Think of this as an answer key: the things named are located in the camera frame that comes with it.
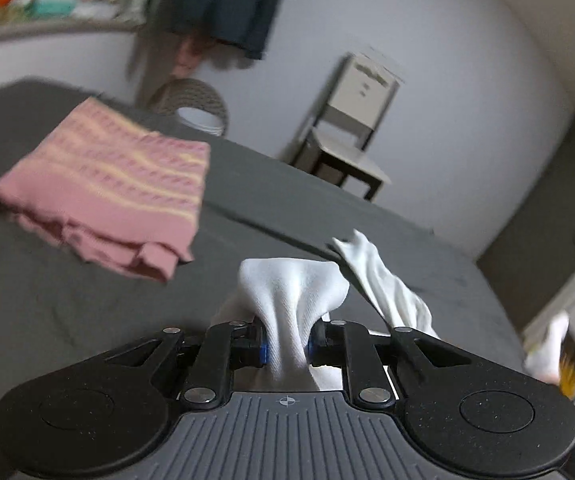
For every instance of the white sweatshirt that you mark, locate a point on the white sweatshirt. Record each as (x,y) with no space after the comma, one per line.
(290,295)

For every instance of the grey bumpy round stool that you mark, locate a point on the grey bumpy round stool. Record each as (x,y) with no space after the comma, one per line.
(194,103)

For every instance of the pink hanging garment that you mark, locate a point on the pink hanging garment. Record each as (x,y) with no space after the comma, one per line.
(190,54)

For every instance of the dark grey bed sheet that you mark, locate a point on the dark grey bed sheet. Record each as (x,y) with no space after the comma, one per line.
(56,310)

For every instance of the cream and black wooden chair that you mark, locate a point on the cream and black wooden chair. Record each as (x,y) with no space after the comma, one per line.
(345,123)

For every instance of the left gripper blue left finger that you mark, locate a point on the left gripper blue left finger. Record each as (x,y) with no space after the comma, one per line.
(249,344)

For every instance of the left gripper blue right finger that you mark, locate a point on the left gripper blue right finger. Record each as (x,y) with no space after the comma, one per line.
(326,344)

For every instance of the dark teal hanging jacket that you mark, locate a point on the dark teal hanging jacket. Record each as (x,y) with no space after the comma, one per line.
(244,24)

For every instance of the pink striped folded sweater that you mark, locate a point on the pink striped folded sweater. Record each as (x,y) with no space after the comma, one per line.
(112,192)

